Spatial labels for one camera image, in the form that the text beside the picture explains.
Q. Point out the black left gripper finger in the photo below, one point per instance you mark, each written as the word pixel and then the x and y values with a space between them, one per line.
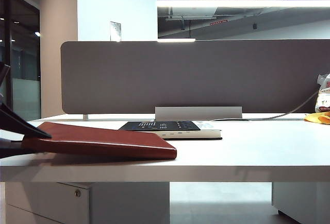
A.
pixel 15 123
pixel 9 150

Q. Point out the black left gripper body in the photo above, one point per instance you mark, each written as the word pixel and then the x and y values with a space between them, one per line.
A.
pixel 3 73

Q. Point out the red leather-cover book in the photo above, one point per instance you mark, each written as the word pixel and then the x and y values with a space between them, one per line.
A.
pixel 103 139

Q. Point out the black book with white print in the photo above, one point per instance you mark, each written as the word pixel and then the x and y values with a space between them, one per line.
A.
pixel 180 125

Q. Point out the dark-framed glass door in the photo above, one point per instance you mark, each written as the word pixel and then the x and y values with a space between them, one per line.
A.
pixel 23 54

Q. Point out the round silver drawer lock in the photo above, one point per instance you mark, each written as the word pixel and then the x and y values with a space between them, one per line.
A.
pixel 77 193

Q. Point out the white drawer cabinet with lock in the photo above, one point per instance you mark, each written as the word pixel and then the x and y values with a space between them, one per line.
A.
pixel 116 203

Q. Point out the grey-brown desk partition panel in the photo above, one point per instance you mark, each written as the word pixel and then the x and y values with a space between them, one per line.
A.
pixel 180 79

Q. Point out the short ceiling light strip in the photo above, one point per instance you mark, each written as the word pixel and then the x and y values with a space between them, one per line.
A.
pixel 175 40

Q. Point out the red ceiling sign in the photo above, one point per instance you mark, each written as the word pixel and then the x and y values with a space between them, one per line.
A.
pixel 218 22

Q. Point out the long ceiling light strip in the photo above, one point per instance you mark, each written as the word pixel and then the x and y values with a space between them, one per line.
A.
pixel 232 3

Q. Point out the small black ceiling device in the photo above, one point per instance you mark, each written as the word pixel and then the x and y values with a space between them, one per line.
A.
pixel 255 26

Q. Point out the plain white cabinet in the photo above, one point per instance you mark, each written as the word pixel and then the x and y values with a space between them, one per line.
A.
pixel 304 200

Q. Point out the yellow cloth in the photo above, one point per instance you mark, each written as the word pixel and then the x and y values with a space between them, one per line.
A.
pixel 318 118

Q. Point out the cream snack package red band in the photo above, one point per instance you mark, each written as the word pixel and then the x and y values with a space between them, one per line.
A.
pixel 324 100

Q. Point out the clear plastic bag red print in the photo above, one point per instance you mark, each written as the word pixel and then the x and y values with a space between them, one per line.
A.
pixel 323 79

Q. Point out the white partition support bracket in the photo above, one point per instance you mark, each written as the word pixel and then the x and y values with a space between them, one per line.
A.
pixel 85 117

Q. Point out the silver wall plate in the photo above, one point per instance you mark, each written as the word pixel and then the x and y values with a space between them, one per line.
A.
pixel 115 31

